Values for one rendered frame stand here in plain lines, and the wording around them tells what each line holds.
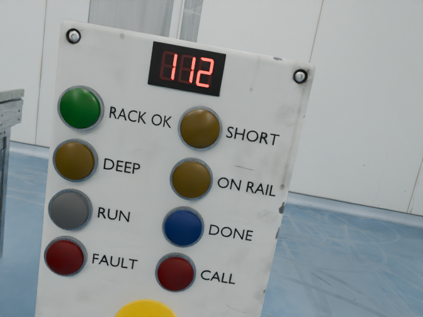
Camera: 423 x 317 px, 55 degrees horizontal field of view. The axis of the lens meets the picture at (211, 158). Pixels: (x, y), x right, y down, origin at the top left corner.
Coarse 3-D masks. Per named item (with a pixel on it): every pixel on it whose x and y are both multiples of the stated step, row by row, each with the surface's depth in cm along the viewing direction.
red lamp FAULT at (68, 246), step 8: (64, 240) 29; (48, 248) 29; (56, 248) 29; (64, 248) 29; (72, 248) 29; (80, 248) 29; (48, 256) 29; (56, 256) 29; (64, 256) 29; (72, 256) 29; (80, 256) 29; (48, 264) 29; (56, 264) 29; (64, 264) 29; (72, 264) 29; (80, 264) 29; (56, 272) 29; (64, 272) 29; (72, 272) 29
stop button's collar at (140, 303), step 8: (128, 304) 30; (136, 304) 30; (144, 304) 30; (152, 304) 30; (160, 304) 30; (120, 312) 30; (128, 312) 30; (136, 312) 30; (144, 312) 30; (152, 312) 30; (160, 312) 30; (168, 312) 30
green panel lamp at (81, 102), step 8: (80, 88) 26; (64, 96) 26; (72, 96) 26; (80, 96) 26; (88, 96) 26; (64, 104) 26; (72, 104) 26; (80, 104) 26; (88, 104) 26; (96, 104) 26; (64, 112) 26; (72, 112) 26; (80, 112) 26; (88, 112) 26; (96, 112) 27; (64, 120) 27; (72, 120) 27; (80, 120) 27; (88, 120) 27; (96, 120) 27; (80, 128) 27
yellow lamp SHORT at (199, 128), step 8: (192, 112) 27; (200, 112) 27; (208, 112) 27; (184, 120) 27; (192, 120) 27; (200, 120) 27; (208, 120) 27; (216, 120) 27; (184, 128) 27; (192, 128) 27; (200, 128) 27; (208, 128) 27; (216, 128) 27; (184, 136) 27; (192, 136) 27; (200, 136) 27; (208, 136) 27; (216, 136) 27; (192, 144) 27; (200, 144) 27; (208, 144) 27
